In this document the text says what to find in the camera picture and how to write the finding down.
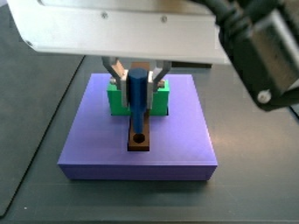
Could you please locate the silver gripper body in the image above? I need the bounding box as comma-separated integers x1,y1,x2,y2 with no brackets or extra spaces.
5,0,230,64

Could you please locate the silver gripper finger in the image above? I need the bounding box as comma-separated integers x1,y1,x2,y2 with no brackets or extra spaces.
147,60,172,109
101,56,128,108

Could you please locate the blue peg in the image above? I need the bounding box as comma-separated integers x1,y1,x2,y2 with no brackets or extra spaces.
128,68,147,134

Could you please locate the purple base board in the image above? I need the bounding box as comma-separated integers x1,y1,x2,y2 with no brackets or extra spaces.
59,73,218,180

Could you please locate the dark grey slotted holder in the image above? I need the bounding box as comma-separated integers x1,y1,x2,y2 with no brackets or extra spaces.
172,61,212,69

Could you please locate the green U-shaped block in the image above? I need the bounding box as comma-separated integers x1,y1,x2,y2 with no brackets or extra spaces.
107,81,170,116

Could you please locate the brown L-shaped block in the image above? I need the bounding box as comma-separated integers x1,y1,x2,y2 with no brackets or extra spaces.
127,62,150,151

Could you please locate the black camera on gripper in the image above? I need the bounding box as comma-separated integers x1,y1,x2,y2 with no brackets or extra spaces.
191,0,299,111

